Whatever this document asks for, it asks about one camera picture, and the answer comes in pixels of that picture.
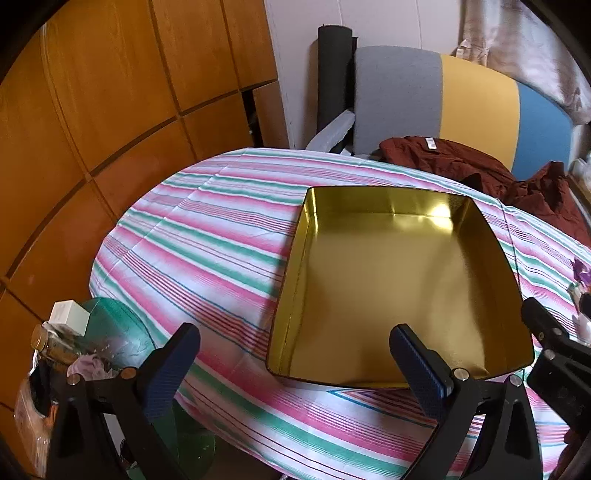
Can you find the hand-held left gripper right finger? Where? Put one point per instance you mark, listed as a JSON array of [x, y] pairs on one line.
[[418, 369]]

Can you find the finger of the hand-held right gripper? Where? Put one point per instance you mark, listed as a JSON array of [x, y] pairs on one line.
[[540, 316]]

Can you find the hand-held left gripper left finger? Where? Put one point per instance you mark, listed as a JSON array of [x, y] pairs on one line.
[[162, 376]]

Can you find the gold tin box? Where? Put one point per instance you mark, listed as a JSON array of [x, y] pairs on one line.
[[392, 277]]

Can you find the purple wrapper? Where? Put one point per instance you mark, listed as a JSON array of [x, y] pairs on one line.
[[581, 271]]

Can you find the green plastic stool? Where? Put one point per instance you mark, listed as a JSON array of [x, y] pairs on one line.
[[120, 323]]

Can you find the pink cloth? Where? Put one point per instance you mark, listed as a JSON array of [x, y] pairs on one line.
[[87, 368]]

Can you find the small white box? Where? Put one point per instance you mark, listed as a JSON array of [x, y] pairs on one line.
[[69, 318]]

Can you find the clear plastic bag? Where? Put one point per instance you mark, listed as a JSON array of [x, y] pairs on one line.
[[32, 415]]

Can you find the striped tablecloth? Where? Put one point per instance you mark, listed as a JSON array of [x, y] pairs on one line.
[[207, 240]]

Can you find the dark red garment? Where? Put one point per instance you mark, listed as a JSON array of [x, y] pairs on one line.
[[443, 161]]

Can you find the grey yellow blue chair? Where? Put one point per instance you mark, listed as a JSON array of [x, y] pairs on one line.
[[475, 101]]

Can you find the white foam wrapped armrest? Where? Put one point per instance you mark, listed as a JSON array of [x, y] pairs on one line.
[[332, 131]]

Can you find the pale curtain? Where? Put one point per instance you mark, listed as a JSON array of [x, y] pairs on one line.
[[531, 46]]

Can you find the wooden cabinet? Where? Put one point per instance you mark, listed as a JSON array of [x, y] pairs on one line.
[[115, 92]]

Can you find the black rolled mat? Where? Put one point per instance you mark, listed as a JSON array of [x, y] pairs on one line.
[[332, 83]]

